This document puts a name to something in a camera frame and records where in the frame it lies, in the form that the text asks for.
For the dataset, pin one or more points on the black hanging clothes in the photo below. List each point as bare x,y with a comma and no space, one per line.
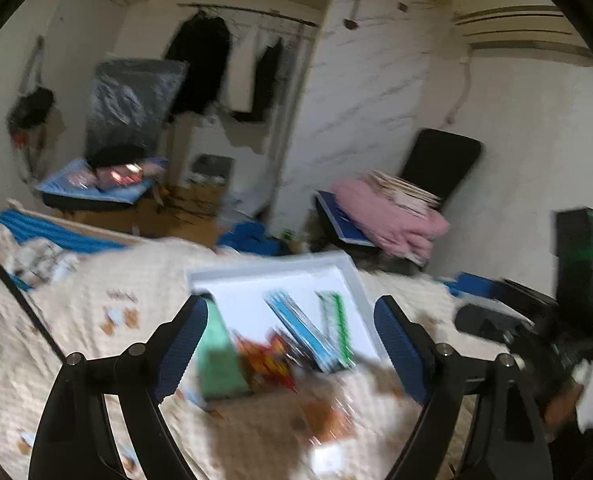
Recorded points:
238,75

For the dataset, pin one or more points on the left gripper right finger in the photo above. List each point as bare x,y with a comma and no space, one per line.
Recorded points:
506,438

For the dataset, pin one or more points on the black office chair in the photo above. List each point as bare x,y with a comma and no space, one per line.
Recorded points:
439,161

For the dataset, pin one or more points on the pink folded blanket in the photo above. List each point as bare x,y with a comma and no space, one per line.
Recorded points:
397,231

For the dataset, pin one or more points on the black side table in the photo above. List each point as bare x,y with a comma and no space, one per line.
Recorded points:
77,187

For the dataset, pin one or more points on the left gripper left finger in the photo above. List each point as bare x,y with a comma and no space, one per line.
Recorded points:
74,439

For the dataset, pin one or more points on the white shallow cardboard box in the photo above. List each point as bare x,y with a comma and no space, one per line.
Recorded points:
241,289

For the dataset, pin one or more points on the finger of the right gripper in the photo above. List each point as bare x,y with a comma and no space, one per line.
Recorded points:
489,324

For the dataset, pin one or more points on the red yellow chip bag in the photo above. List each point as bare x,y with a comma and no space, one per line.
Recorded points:
266,365

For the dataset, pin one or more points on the black hanging bag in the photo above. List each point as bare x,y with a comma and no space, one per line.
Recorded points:
28,117

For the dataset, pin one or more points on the white air conditioner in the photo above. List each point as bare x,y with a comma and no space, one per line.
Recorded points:
518,25

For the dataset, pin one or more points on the green hand cream tube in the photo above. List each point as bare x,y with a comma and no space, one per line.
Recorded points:
220,372

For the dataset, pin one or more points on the beige folded cloth stack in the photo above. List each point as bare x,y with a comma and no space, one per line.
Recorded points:
401,192

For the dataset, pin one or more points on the beige checkered puppy duvet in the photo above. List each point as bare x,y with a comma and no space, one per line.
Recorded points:
100,304

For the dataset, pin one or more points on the grey plastic wrapped board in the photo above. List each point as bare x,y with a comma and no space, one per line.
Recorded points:
129,104

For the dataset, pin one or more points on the person's right hand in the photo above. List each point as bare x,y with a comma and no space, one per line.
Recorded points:
562,408

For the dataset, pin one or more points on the green snack bar packet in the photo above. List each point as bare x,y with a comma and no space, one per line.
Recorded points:
335,327

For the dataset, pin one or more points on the packaged orange bread bun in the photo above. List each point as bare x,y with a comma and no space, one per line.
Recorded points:
324,420

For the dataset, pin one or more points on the blue toothpaste box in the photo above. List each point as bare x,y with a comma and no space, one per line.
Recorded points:
306,334

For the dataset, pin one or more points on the white earbuds case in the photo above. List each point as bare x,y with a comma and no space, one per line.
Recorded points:
326,460

